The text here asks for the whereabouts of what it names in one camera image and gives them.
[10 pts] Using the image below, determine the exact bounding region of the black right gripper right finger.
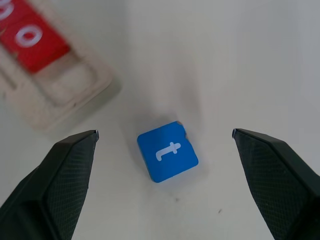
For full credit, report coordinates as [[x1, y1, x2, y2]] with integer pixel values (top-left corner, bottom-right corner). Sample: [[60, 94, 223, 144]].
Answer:
[[231, 127, 320, 240]]

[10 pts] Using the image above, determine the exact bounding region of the blue letter tile t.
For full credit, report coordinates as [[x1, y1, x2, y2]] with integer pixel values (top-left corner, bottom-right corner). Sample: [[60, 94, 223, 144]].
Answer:
[[136, 120, 200, 184]]

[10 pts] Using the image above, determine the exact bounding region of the red letter tile b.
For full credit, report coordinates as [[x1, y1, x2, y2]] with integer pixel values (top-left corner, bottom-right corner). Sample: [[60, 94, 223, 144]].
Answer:
[[0, 0, 37, 44]]

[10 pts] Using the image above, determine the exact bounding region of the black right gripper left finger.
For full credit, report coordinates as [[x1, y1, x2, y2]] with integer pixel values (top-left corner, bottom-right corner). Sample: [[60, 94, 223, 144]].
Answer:
[[0, 129, 101, 240]]

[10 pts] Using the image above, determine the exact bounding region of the red letter tile o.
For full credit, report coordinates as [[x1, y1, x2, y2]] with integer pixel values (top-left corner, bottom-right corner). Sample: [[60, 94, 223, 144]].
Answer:
[[0, 17, 70, 74]]

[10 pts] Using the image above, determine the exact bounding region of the wooden letter tray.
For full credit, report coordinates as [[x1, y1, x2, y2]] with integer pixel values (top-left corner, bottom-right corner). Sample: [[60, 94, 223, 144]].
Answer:
[[0, 0, 114, 133]]

